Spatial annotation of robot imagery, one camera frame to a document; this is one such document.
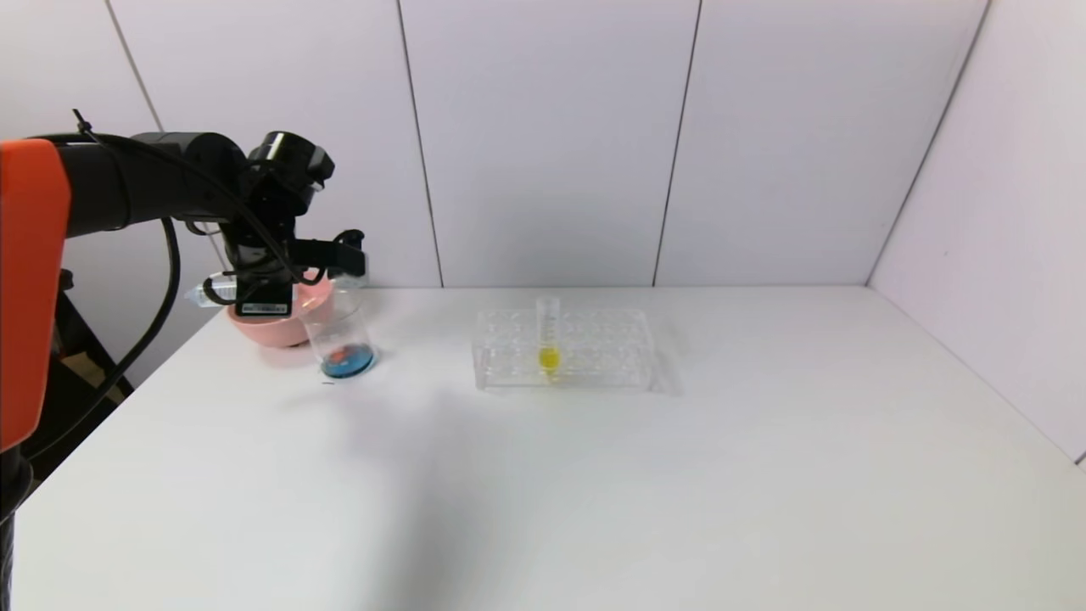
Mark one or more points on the test tube with yellow pigment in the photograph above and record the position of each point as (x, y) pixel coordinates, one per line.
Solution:
(549, 358)

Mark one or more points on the brown cardboard box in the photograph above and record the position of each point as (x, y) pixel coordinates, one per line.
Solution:
(89, 369)

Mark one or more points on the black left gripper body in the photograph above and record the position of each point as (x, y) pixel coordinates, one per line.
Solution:
(265, 303)

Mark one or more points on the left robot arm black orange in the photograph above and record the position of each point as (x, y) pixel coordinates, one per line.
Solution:
(127, 182)

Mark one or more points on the test tube with blue pigment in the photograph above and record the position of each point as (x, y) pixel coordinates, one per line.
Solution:
(208, 294)

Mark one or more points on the pink bowl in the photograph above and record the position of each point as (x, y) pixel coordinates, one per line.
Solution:
(271, 331)

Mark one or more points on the black robot torso column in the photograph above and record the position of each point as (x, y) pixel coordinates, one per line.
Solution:
(10, 526)

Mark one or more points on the clear glass beaker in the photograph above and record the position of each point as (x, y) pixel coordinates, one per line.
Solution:
(348, 361)

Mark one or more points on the clear acrylic test tube rack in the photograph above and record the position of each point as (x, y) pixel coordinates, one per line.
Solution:
(632, 365)

